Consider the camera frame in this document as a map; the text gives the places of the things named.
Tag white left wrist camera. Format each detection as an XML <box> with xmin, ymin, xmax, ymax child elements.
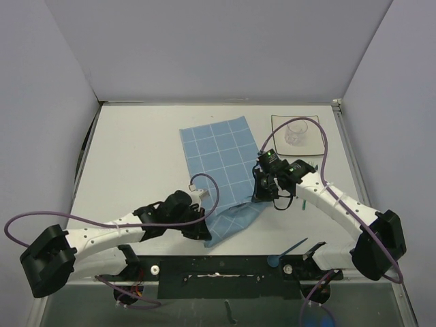
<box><xmin>188</xmin><ymin>183</ymin><xmax>210</xmax><ymax>202</ymax></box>

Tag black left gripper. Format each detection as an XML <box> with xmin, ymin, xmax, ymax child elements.
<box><xmin>167</xmin><ymin>205</ymin><xmax>211</xmax><ymax>240</ymax></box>

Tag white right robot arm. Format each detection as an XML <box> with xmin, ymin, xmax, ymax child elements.
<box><xmin>252</xmin><ymin>149</ymin><xmax>406</xmax><ymax>281</ymax></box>

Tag aluminium table frame rail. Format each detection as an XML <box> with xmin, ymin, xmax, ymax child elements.
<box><xmin>331</xmin><ymin>99</ymin><xmax>418</xmax><ymax>326</ymax></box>

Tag square white plate dark rim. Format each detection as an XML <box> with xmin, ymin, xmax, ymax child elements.
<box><xmin>272</xmin><ymin>120</ymin><xmax>324</xmax><ymax>157</ymax></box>

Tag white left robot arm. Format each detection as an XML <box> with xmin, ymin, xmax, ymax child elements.
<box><xmin>20</xmin><ymin>189</ymin><xmax>211</xmax><ymax>298</ymax></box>

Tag blue grid placemat cloth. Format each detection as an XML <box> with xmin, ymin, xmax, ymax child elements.
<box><xmin>179</xmin><ymin>116</ymin><xmax>268</xmax><ymax>248</ymax></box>

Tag blue plastic spoon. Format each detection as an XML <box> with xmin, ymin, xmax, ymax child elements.
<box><xmin>266</xmin><ymin>238</ymin><xmax>308</xmax><ymax>268</ymax></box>

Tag clear drinking glass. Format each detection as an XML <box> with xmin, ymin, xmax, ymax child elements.
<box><xmin>284</xmin><ymin>120</ymin><xmax>308</xmax><ymax>146</ymax></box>

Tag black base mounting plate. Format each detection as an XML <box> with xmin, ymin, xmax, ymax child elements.
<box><xmin>108</xmin><ymin>255</ymin><xmax>326</xmax><ymax>300</ymax></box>

